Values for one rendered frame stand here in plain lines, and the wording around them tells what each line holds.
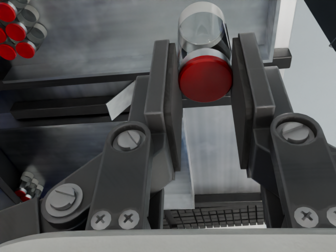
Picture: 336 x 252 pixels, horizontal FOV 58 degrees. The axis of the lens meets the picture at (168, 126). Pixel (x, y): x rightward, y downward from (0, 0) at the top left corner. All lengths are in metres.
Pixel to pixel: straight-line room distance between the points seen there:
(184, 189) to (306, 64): 1.09
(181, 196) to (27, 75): 0.38
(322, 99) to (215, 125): 1.31
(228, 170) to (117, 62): 0.30
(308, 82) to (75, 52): 1.37
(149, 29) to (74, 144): 0.26
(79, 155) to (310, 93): 1.35
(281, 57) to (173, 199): 0.37
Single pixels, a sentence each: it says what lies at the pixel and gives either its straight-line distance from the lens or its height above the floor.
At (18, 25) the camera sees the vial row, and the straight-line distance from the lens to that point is 0.37.
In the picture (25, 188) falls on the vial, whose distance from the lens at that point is 0.65.
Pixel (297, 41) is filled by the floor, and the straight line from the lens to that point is 1.50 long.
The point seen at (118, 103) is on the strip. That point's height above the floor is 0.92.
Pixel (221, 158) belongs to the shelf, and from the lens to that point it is 0.56.
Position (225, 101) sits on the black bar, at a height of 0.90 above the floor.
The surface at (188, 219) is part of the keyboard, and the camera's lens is 0.87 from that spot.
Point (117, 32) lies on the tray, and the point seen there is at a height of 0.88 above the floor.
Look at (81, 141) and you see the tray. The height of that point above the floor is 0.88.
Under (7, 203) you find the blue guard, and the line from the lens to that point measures 0.51.
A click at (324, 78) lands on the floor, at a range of 1.68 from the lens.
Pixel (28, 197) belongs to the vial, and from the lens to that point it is 0.66.
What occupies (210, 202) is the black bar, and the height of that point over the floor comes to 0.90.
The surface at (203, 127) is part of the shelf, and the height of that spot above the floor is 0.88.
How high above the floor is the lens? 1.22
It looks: 44 degrees down
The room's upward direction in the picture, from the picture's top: 177 degrees counter-clockwise
